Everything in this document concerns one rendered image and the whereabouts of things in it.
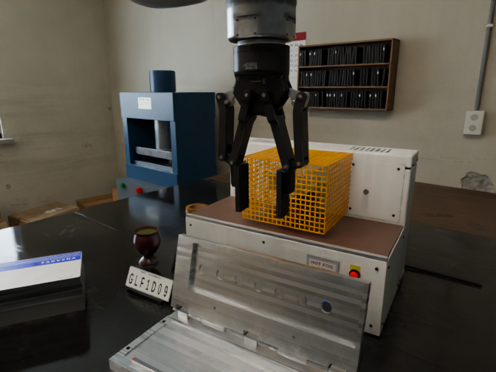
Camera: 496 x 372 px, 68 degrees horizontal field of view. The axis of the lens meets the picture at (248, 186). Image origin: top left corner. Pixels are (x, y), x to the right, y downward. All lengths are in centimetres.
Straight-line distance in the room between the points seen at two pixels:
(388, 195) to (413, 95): 143
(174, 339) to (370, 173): 63
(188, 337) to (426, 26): 206
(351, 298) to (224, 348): 29
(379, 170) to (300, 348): 50
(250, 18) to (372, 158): 63
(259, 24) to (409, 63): 199
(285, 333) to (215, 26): 278
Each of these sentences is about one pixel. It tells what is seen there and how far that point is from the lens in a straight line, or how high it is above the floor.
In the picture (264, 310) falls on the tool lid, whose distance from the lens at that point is 80.
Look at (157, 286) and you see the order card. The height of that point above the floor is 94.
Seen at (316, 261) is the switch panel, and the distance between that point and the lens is 88.
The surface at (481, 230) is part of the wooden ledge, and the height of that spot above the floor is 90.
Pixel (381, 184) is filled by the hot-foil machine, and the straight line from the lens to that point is 102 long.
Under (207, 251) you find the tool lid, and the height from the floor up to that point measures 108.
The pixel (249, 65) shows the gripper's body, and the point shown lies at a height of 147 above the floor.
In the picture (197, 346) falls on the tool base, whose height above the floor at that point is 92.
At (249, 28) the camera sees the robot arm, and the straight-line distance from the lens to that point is 48.
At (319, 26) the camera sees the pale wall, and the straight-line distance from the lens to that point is 268.
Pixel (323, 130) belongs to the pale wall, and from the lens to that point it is 263.
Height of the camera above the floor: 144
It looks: 15 degrees down
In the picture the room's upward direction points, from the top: straight up
